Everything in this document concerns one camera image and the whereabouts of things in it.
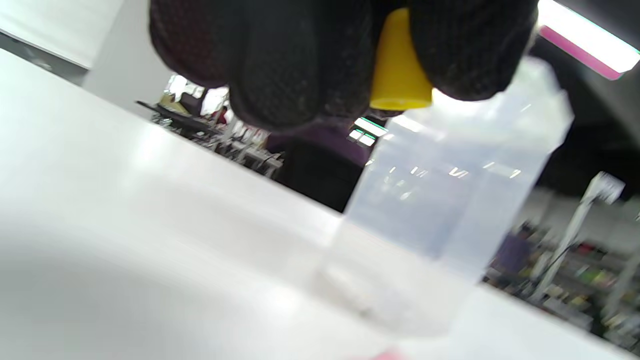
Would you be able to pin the person's left hand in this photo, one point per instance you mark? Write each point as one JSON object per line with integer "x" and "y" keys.
{"x": 280, "y": 55}

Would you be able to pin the yellow glue cap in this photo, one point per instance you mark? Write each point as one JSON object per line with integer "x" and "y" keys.
{"x": 400, "y": 65}

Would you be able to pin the clear plastic container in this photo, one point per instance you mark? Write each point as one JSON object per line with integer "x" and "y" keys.
{"x": 450, "y": 200}

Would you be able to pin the white metal shelf rack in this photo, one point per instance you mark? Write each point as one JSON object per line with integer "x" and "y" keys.
{"x": 575, "y": 240}

